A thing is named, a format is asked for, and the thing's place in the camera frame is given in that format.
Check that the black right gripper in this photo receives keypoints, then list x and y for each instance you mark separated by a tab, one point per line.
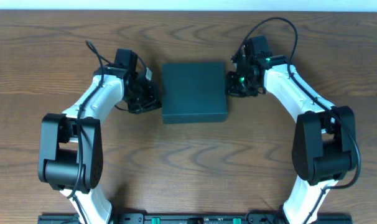
238	88

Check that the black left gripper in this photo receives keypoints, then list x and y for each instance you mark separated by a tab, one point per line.
148	98

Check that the dark green box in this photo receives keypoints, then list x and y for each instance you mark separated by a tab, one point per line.
194	93

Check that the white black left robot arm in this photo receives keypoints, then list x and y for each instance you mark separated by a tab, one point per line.
71	152

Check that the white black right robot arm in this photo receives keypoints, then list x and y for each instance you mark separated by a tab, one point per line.
324	147

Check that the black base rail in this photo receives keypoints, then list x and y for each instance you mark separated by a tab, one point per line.
138	218

